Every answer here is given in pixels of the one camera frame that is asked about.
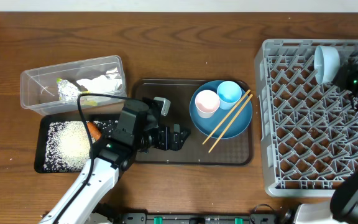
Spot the orange carrot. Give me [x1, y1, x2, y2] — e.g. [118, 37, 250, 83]
[87, 122, 102, 141]

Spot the wooden chopstick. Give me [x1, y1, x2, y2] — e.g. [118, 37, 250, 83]
[202, 90, 253, 152]
[203, 91, 253, 153]

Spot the white napkin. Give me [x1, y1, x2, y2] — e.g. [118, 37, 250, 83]
[76, 68, 123, 94]

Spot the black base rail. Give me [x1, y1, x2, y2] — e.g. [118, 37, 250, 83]
[98, 203, 285, 224]

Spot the lower wooden chopstick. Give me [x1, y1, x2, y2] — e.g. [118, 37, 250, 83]
[203, 91, 253, 153]

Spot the brown serving tray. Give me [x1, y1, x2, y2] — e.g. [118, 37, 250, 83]
[132, 79, 254, 166]

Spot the black waste tray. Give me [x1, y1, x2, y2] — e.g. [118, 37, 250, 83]
[34, 113, 127, 174]

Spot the aluminium foil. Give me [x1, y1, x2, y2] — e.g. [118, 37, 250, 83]
[57, 78, 81, 101]

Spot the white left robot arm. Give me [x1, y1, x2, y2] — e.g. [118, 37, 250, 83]
[41, 97, 190, 223]

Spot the light blue cup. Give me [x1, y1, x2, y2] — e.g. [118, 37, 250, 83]
[216, 81, 242, 110]

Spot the upper wooden chopstick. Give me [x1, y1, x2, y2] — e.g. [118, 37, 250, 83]
[202, 90, 253, 152]

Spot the white rice pile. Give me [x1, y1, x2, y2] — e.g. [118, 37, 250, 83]
[43, 120, 117, 172]

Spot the grey dishwasher rack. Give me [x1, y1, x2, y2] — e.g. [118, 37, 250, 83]
[254, 39, 358, 197]

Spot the light blue bowl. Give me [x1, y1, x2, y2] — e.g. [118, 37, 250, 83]
[314, 46, 341, 84]

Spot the clear plastic bin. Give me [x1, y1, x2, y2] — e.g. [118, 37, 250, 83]
[20, 55, 127, 116]

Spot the pink cup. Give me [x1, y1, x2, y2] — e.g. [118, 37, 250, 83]
[195, 90, 220, 119]

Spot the yellow snack wrapper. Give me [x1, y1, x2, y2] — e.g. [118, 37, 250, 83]
[77, 90, 99, 106]

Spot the dark blue plate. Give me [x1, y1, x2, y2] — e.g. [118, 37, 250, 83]
[190, 80, 253, 139]

